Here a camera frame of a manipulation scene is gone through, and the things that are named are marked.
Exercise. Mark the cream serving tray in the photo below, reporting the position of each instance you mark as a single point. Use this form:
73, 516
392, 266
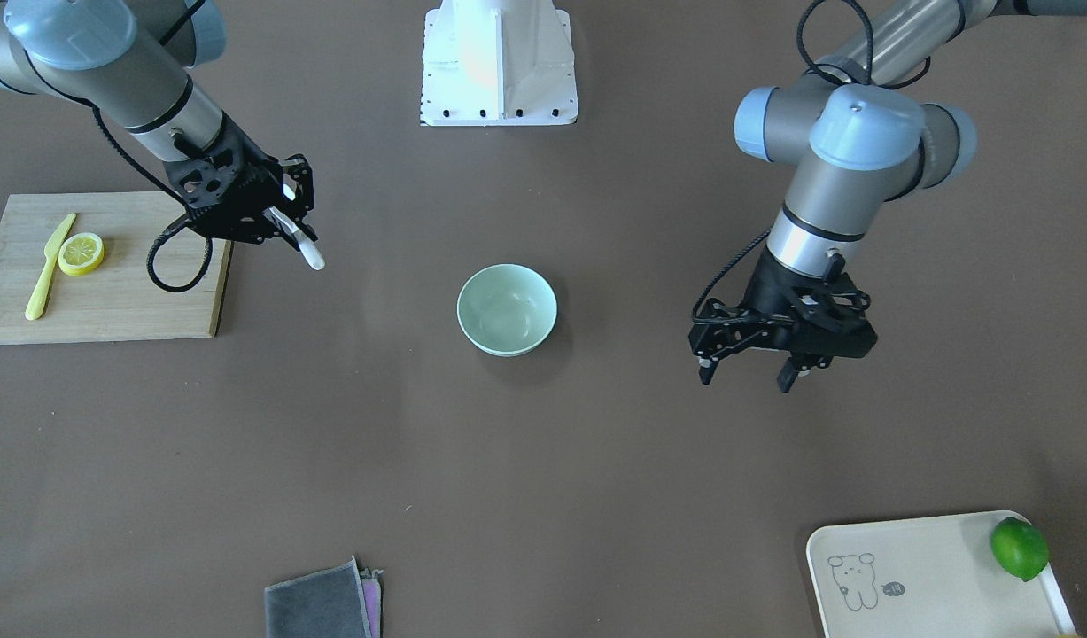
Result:
928, 577

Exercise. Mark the green lime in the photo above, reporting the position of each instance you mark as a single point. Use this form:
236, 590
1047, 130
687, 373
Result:
1019, 548

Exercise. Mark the yellow lemon slice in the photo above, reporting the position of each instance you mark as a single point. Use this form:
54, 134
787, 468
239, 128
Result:
80, 254

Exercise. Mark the mint green bowl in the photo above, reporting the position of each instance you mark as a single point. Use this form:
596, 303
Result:
506, 310

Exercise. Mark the wooden cutting board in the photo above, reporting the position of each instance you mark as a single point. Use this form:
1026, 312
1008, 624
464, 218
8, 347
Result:
116, 302

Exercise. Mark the yellow plastic knife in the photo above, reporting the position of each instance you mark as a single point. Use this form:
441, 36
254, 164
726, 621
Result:
39, 298

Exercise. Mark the grey folded cloth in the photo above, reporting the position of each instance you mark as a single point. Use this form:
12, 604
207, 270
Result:
338, 602

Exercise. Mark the white plastic spoon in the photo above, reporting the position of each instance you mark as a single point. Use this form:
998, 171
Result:
314, 260

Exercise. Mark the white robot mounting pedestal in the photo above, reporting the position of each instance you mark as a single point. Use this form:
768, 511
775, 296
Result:
498, 64

